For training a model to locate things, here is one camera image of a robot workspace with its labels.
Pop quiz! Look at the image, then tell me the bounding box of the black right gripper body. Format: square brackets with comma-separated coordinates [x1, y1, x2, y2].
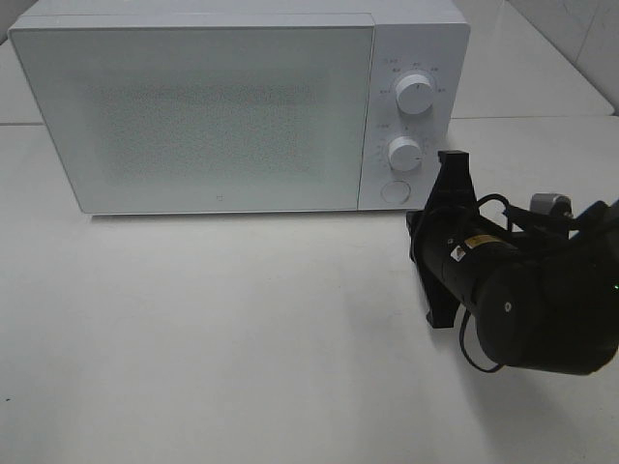
[406, 207, 520, 309]

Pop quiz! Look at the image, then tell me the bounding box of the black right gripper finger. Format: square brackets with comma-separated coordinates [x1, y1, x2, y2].
[418, 270, 460, 329]
[425, 150, 477, 213]

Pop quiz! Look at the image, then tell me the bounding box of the round white door button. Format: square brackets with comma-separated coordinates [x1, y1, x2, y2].
[381, 181, 411, 205]

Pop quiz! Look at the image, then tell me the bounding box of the white microwave knob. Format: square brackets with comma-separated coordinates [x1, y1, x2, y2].
[395, 71, 435, 115]
[388, 136, 423, 172]

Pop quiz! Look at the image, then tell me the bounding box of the white microwave door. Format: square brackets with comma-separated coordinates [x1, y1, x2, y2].
[10, 15, 374, 215]

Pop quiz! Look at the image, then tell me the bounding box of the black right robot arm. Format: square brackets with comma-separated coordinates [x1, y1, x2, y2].
[406, 151, 618, 375]

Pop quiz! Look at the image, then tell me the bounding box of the white microwave oven body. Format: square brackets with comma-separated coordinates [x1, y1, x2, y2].
[8, 1, 470, 211]

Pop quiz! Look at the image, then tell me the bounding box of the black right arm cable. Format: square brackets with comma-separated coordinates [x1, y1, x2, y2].
[457, 192, 533, 374]

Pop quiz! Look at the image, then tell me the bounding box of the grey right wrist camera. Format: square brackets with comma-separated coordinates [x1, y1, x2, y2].
[529, 192, 573, 218]

